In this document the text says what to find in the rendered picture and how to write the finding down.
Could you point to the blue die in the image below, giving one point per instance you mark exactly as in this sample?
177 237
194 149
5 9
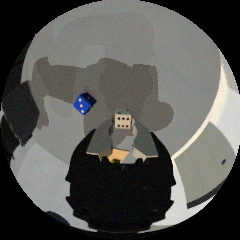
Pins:
84 103

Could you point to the white die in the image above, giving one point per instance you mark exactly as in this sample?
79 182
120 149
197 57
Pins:
123 118

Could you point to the tan square mat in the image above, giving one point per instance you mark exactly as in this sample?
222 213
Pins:
118 154

